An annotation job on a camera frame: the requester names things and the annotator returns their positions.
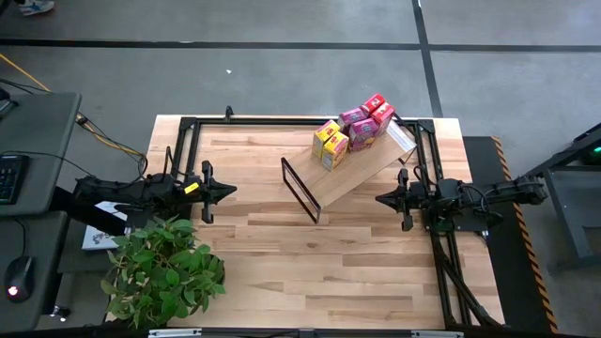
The yellow cereal box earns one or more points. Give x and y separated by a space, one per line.
325 133
334 152

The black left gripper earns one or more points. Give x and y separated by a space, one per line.
206 192

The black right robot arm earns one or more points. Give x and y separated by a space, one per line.
512 190

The black keyboard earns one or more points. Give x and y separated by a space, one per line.
11 178

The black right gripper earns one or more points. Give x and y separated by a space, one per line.
406 202

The person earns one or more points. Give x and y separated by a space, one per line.
37 6

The white printed paper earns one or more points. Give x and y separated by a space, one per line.
96 237

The red cereal box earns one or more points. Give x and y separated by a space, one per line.
373 103
383 115

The grey desk with mouse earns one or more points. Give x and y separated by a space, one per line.
42 244

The black computer mouse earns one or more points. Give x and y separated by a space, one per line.
19 277

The purple Raisin Bran box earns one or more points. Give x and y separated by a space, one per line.
362 133
352 116

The black mat hazard stripe edge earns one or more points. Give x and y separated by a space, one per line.
512 281

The green plant in black pot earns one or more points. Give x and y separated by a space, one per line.
159 272

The black table clamp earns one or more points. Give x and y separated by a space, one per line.
228 112

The black aluminium rig frame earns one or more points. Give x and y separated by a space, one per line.
188 123

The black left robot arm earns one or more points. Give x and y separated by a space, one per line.
117 190

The silver aluminium bracket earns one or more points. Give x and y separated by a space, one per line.
436 334
174 333

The grey metal stand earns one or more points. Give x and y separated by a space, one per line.
563 211

